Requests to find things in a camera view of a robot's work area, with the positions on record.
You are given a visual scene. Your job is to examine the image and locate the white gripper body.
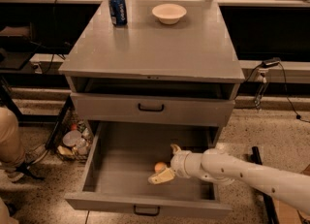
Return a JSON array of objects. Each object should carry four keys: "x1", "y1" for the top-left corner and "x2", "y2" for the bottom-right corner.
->
[{"x1": 170, "y1": 150, "x2": 205, "y2": 179}]

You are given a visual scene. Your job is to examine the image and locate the orange fruit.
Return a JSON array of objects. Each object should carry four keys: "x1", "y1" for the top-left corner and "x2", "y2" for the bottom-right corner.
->
[{"x1": 154, "y1": 162, "x2": 167, "y2": 173}]

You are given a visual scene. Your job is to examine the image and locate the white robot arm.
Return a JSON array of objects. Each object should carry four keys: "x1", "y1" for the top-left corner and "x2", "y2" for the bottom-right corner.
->
[{"x1": 148, "y1": 144, "x2": 310, "y2": 214}]

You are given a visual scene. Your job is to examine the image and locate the open grey middle drawer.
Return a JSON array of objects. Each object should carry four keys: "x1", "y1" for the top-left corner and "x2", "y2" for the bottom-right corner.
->
[{"x1": 65, "y1": 122, "x2": 232, "y2": 219}]

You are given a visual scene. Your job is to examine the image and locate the grey drawer cabinet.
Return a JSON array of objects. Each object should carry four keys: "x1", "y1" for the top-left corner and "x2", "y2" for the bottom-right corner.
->
[{"x1": 58, "y1": 0, "x2": 246, "y2": 220}]

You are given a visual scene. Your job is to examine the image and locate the closed grey top drawer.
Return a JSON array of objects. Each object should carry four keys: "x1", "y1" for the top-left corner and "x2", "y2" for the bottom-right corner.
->
[{"x1": 71, "y1": 93, "x2": 234, "y2": 127}]

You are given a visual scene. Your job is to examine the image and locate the black metal bar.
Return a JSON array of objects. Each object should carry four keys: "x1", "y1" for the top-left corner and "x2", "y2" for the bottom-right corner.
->
[{"x1": 251, "y1": 146, "x2": 279, "y2": 224}]

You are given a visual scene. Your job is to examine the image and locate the basket of assorted items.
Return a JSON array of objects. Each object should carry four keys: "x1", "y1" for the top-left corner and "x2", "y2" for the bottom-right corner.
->
[{"x1": 56, "y1": 121, "x2": 93, "y2": 162}]

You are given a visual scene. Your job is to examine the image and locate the black power adapter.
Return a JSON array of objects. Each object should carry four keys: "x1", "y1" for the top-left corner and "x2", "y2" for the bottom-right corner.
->
[{"x1": 262, "y1": 57, "x2": 281, "y2": 68}]

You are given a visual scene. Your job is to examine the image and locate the grey sneaker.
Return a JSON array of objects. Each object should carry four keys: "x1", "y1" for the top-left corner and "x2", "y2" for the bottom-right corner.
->
[{"x1": 5, "y1": 144, "x2": 47, "y2": 182}]

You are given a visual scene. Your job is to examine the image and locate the white bowl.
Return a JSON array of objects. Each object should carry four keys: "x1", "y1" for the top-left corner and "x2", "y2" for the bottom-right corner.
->
[{"x1": 152, "y1": 4, "x2": 187, "y2": 25}]

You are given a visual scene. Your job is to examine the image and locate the person leg beige trousers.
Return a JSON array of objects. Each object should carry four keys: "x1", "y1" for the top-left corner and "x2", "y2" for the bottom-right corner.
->
[{"x1": 0, "y1": 108, "x2": 25, "y2": 168}]

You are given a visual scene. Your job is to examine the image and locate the blue soda can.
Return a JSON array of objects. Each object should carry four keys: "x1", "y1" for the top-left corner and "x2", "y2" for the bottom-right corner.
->
[{"x1": 108, "y1": 0, "x2": 127, "y2": 26}]

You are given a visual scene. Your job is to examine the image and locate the black cable right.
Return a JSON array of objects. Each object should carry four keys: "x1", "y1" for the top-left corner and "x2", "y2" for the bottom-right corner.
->
[{"x1": 245, "y1": 61, "x2": 310, "y2": 124}]

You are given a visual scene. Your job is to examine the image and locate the black cable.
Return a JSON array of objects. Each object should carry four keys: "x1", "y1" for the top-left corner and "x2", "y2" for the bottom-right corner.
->
[
  {"x1": 28, "y1": 0, "x2": 71, "y2": 74},
  {"x1": 245, "y1": 61, "x2": 310, "y2": 124}
]

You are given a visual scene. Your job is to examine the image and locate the black cable left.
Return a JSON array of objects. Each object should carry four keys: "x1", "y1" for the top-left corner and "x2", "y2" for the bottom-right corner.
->
[{"x1": 28, "y1": 0, "x2": 71, "y2": 74}]

